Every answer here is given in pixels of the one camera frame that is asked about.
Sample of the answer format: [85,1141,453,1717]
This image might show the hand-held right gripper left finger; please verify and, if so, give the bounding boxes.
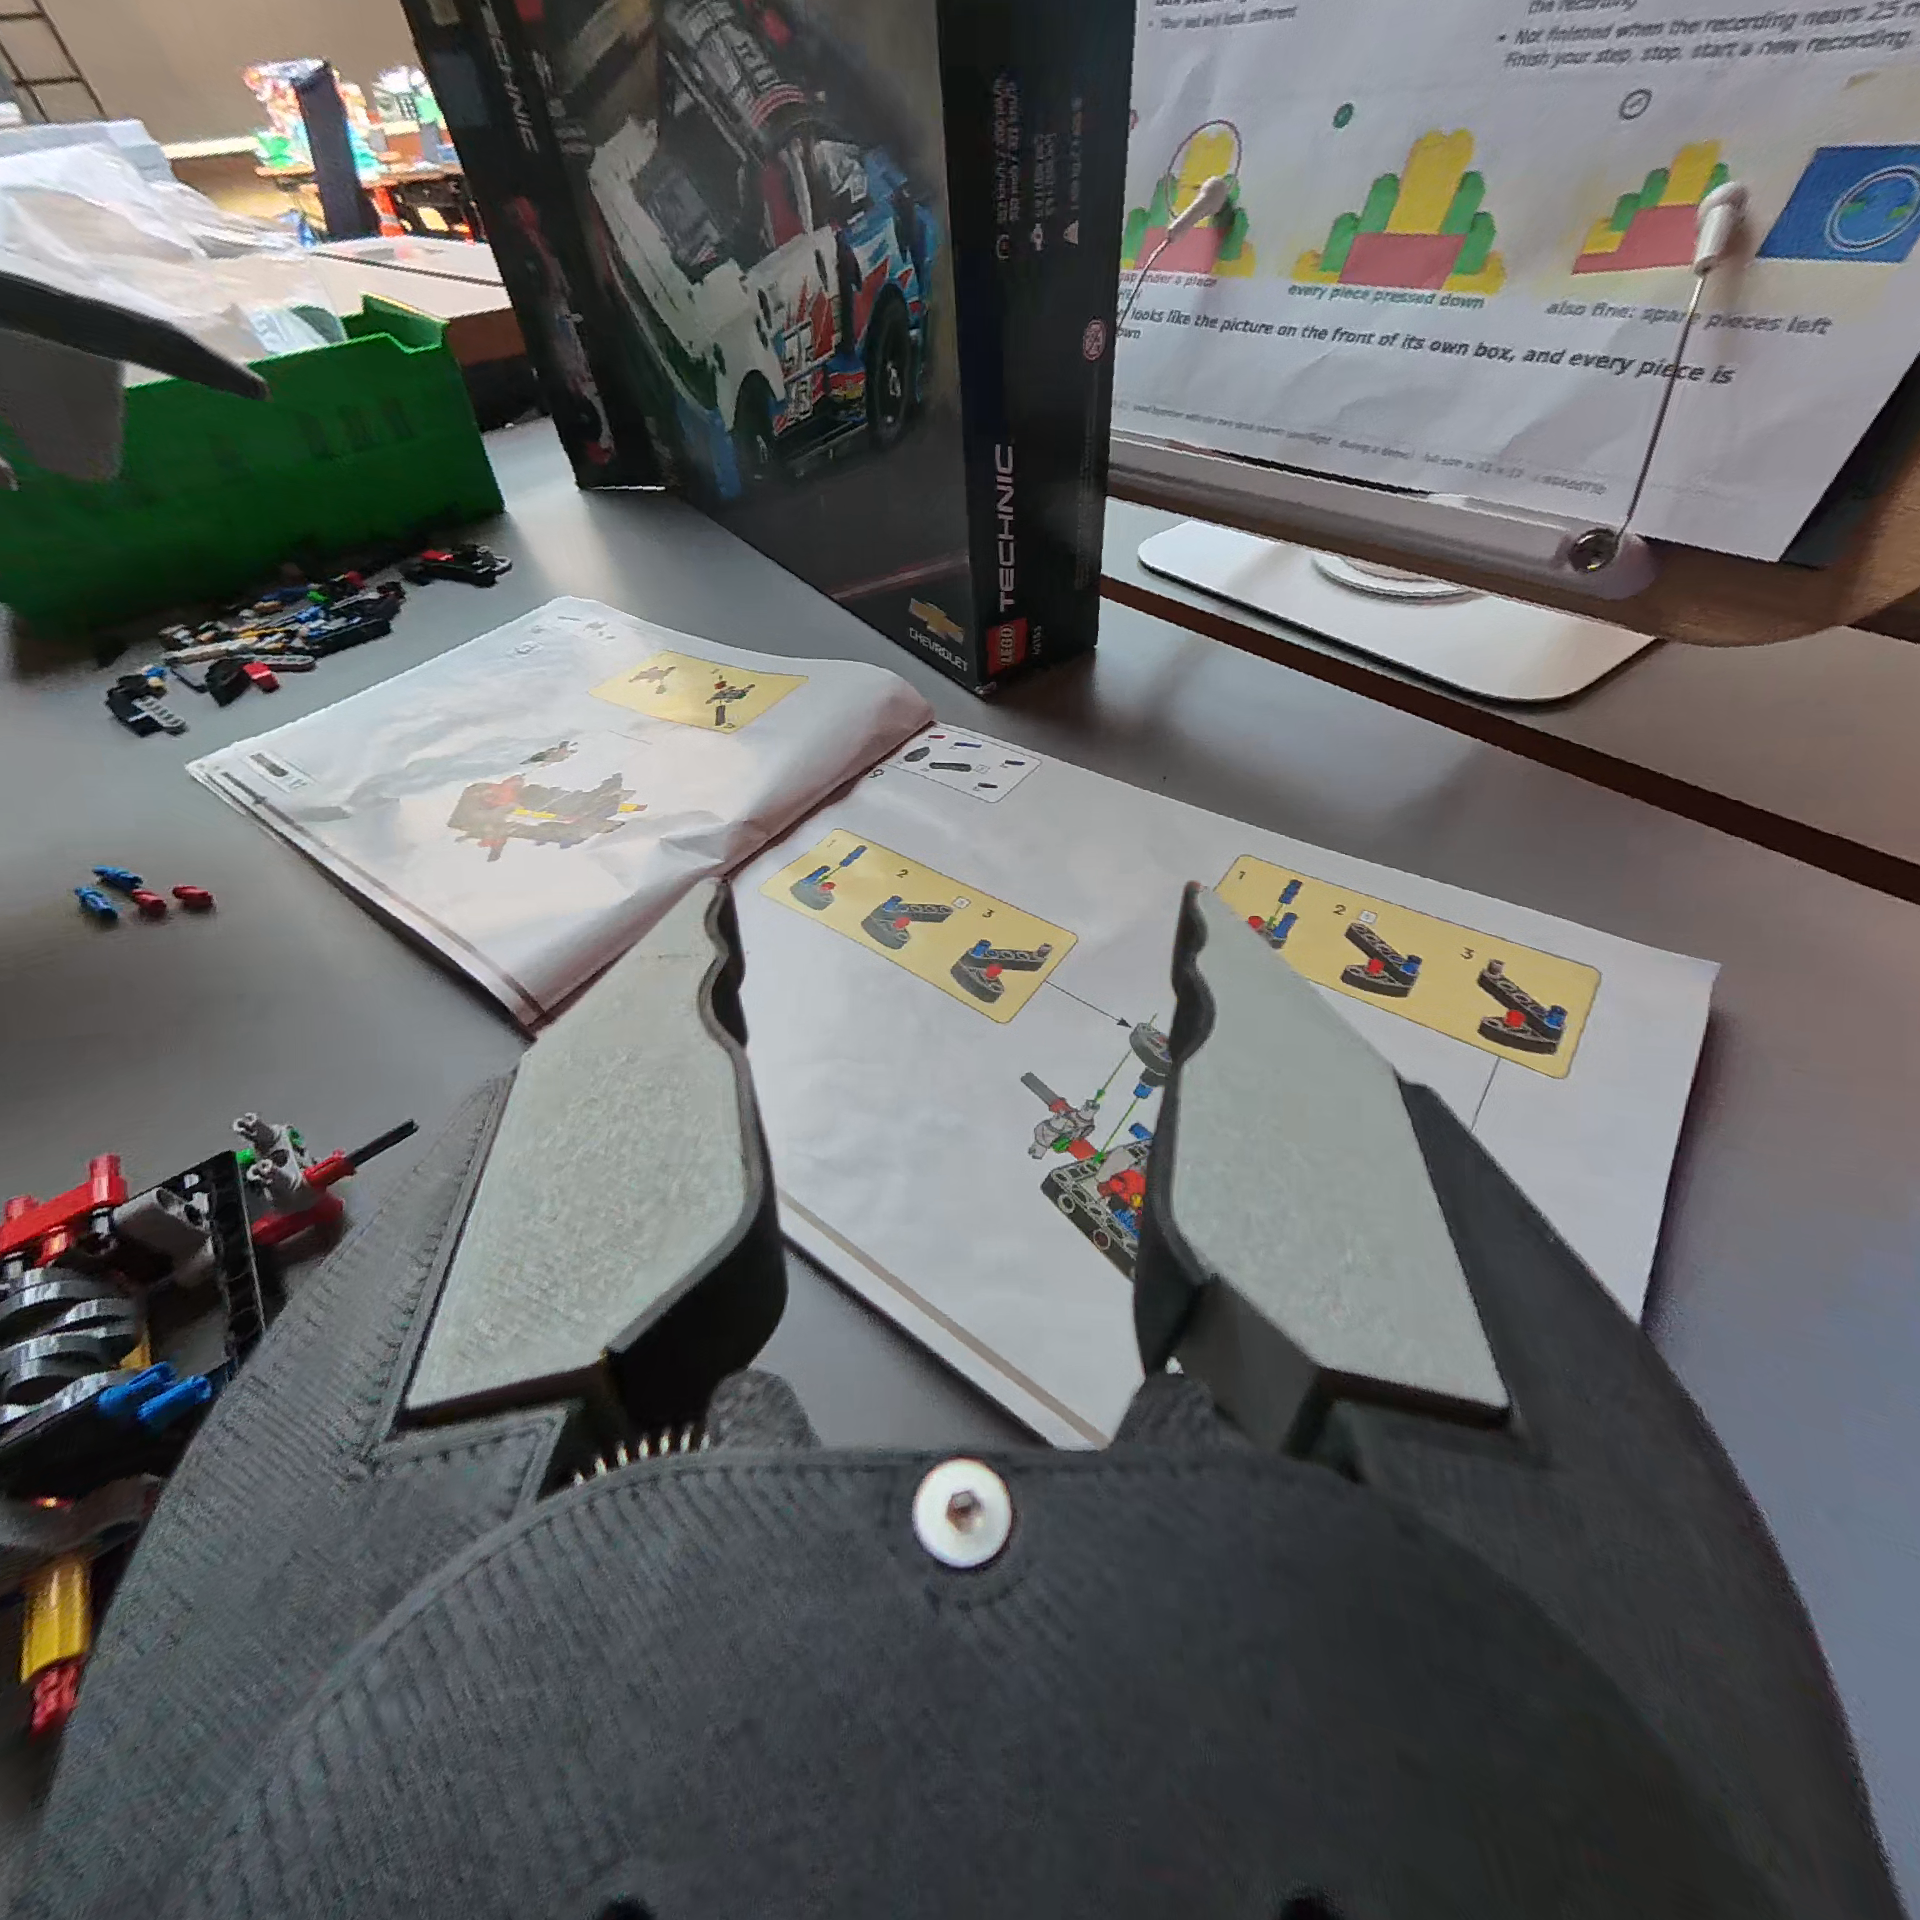
[397,878,789,1427]

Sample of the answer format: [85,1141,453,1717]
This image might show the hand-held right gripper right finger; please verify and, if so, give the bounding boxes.
[1131,882,1512,1455]

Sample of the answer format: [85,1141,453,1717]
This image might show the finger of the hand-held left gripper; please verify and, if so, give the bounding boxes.
[0,269,272,401]
[0,330,131,483]

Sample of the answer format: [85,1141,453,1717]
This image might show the pile of lego pieces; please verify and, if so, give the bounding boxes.
[106,543,515,740]

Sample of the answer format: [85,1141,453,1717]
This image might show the black lego chassis assembly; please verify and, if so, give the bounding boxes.
[0,1113,422,1742]

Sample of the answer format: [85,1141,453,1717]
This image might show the lego instruction booklet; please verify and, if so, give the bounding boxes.
[188,597,1718,1450]

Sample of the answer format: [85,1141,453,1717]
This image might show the clear plastic bag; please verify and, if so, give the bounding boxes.
[0,141,354,367]

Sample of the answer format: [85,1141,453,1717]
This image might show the green plastic bin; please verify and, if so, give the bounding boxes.
[0,293,506,634]

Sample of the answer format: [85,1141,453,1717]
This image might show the white background table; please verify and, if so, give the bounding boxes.
[306,230,534,429]

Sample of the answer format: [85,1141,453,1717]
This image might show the colourful toy display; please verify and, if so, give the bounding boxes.
[239,58,483,243]

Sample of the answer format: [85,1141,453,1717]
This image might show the white computer monitor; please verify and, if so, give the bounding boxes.
[1101,0,1920,707]

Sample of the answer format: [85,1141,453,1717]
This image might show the dark car picture box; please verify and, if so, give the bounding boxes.
[397,0,1135,700]

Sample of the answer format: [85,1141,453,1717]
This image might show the white printed instruction sheet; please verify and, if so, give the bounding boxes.
[1110,0,1920,564]

